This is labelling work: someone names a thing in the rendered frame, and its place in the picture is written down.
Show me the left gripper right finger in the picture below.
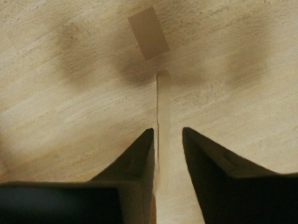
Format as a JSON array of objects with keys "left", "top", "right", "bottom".
[{"left": 182, "top": 127, "right": 298, "bottom": 224}]

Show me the tan wooden board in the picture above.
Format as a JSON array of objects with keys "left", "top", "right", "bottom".
[{"left": 149, "top": 193, "right": 157, "bottom": 224}]

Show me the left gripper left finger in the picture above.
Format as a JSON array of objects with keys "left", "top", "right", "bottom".
[{"left": 0, "top": 128, "right": 155, "bottom": 224}]

